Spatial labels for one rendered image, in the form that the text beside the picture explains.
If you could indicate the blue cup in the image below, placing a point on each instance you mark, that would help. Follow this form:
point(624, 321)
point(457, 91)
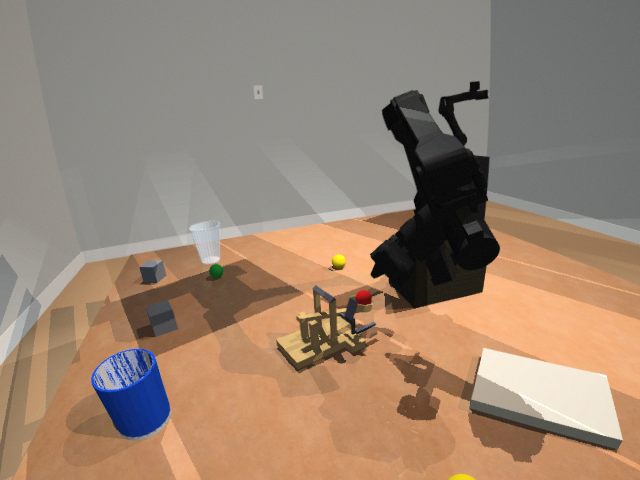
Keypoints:
point(130, 387)

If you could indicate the white paper cup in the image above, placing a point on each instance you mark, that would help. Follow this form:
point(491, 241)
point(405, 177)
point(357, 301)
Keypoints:
point(206, 237)

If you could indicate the green ball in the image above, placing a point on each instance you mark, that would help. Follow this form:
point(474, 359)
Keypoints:
point(216, 270)

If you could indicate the red ball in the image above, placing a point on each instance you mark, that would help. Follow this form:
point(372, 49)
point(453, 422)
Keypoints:
point(363, 297)

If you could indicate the yellow ball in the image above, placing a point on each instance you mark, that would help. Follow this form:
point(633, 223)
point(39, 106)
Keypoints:
point(461, 477)
point(338, 261)

